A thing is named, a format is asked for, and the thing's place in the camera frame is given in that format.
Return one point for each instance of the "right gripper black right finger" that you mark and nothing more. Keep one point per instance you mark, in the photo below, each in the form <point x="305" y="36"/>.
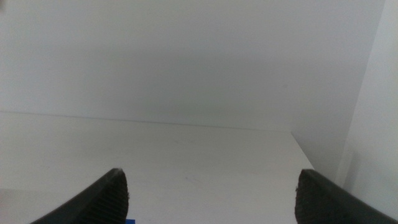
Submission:
<point x="320" y="202"/>

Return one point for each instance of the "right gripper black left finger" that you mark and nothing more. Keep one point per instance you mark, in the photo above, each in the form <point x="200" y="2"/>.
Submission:
<point x="105" y="199"/>

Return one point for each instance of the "blue cube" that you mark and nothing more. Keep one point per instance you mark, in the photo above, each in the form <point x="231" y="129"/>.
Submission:
<point x="130" y="221"/>

